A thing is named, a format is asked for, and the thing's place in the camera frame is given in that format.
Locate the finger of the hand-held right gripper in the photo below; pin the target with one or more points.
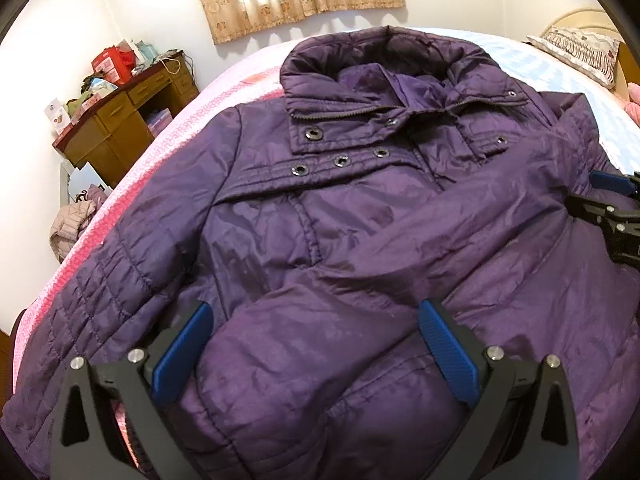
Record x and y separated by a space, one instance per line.
615 220
607 182

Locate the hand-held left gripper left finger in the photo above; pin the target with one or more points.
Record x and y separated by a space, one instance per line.
182 355

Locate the patterned pillow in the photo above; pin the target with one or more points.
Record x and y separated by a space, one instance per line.
580 52

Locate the cream wooden headboard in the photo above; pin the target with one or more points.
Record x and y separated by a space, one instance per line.
575 17

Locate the pink folded cloth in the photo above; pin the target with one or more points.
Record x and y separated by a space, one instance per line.
631 105

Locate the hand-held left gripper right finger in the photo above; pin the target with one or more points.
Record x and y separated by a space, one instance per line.
450 355

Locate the pale pink down jacket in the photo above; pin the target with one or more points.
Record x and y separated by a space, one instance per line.
72 220

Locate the purple padded jacket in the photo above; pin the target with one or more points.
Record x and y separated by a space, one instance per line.
350 240

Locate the red box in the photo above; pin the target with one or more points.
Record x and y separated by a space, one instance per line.
112 65

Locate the pink knitted blanket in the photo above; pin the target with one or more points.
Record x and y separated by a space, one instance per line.
150 145

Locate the brown wooden desk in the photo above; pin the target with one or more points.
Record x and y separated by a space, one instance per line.
120 120

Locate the white printed card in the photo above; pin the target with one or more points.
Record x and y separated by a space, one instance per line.
56 116

